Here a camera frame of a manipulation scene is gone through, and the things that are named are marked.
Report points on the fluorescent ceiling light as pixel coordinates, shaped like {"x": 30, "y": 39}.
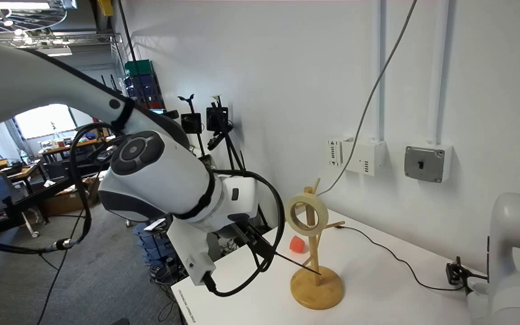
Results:
{"x": 14, "y": 6}

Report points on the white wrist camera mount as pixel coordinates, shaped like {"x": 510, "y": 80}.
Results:
{"x": 191, "y": 254}

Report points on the wooden mug tree stand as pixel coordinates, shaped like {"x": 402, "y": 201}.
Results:
{"x": 315, "y": 282}

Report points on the orange plastic cup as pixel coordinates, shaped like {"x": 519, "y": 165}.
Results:
{"x": 297, "y": 245}

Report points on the large white wall box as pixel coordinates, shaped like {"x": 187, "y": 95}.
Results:
{"x": 369, "y": 158}

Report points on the black connector block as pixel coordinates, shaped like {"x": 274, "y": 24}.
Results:
{"x": 458, "y": 273}

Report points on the white second robot arm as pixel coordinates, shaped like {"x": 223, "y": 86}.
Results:
{"x": 519, "y": 241}

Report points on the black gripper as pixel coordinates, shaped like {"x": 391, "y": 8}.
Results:
{"x": 245, "y": 232}

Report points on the blue storage bin shelf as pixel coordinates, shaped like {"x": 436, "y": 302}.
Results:
{"x": 144, "y": 78}

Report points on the small labelled white wall box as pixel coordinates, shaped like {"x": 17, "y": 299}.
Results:
{"x": 337, "y": 154}

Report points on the white wall conduit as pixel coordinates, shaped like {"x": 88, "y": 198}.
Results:
{"x": 445, "y": 73}
{"x": 384, "y": 73}

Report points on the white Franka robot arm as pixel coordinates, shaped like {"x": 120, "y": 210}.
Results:
{"x": 32, "y": 78}

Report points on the beige masking tape roll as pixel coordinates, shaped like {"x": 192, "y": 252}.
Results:
{"x": 292, "y": 214}

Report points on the yellow overhead fixture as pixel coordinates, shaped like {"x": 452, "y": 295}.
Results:
{"x": 106, "y": 8}

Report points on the brown cardboard box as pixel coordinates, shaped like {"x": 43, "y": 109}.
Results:
{"x": 59, "y": 205}

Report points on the blue equipment crate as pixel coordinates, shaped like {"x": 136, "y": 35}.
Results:
{"x": 153, "y": 246}

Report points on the grey wall junction box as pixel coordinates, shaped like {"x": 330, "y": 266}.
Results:
{"x": 427, "y": 163}

